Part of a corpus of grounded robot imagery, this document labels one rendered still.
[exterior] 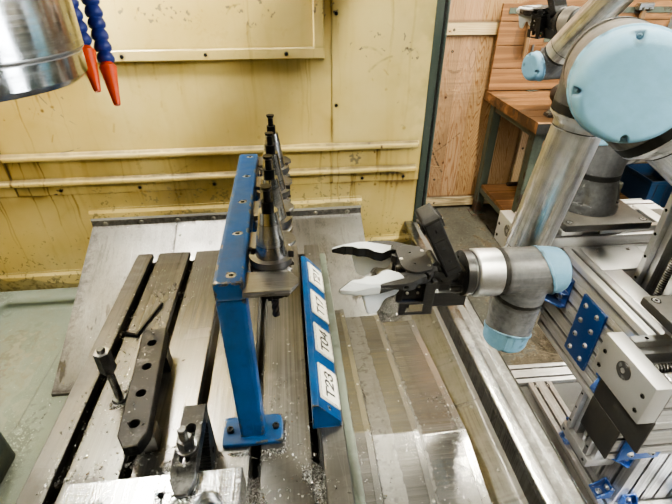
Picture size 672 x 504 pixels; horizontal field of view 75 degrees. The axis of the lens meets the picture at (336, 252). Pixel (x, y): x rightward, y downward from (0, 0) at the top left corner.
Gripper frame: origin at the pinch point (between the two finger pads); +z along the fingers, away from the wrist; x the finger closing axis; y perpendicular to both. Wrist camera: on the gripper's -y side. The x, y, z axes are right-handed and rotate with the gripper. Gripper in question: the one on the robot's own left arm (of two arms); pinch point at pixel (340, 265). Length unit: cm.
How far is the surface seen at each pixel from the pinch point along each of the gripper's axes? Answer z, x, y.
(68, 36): 21.3, -19.8, -32.3
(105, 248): 65, 72, 41
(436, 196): -107, 244, 107
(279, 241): 8.8, -1.4, -5.2
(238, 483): 15.0, -19.5, 21.1
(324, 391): 2.1, -2.5, 24.7
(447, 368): -34, 25, 52
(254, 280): 12.2, -5.3, -1.6
